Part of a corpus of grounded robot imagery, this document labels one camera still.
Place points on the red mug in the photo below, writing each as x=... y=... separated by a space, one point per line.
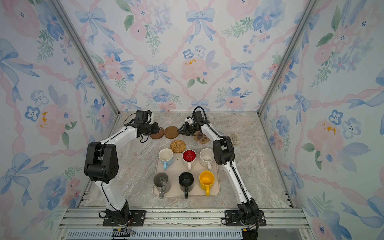
x=189 y=159

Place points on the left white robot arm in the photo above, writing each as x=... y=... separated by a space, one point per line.
x=93 y=165

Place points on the black mug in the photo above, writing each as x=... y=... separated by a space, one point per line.
x=186 y=182

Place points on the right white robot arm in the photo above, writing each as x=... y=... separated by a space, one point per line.
x=224 y=155

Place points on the aluminium corner frame post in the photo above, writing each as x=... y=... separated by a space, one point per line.
x=304 y=20
x=63 y=17

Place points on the aluminium corner frame post right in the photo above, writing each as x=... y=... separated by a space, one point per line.
x=304 y=20

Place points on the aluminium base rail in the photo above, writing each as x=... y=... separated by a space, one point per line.
x=186 y=224

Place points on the cork paw print coaster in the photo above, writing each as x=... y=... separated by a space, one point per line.
x=201 y=138

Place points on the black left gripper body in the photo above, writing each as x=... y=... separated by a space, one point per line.
x=151 y=129

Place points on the grey mug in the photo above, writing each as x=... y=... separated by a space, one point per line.
x=162 y=184

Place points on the beige serving tray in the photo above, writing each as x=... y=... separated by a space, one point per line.
x=177 y=168

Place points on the light blue mug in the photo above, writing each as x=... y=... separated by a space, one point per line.
x=166 y=156

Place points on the yellow mug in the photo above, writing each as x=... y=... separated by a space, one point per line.
x=206 y=181

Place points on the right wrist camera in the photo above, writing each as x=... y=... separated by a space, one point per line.
x=189 y=120

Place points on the aluminium corner frame post left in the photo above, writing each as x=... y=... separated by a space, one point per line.
x=63 y=17

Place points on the dark wooden coaster white marks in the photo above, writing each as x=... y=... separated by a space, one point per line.
x=158 y=135

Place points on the white mug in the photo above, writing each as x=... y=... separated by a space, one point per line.
x=207 y=158

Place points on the multicolour woven round coaster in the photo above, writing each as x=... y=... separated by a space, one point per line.
x=235 y=138

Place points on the plain brown wooden coaster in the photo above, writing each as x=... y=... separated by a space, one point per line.
x=171 y=132

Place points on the rattan woven round coaster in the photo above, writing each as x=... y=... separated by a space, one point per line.
x=178 y=146

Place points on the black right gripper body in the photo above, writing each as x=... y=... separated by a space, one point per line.
x=189 y=130

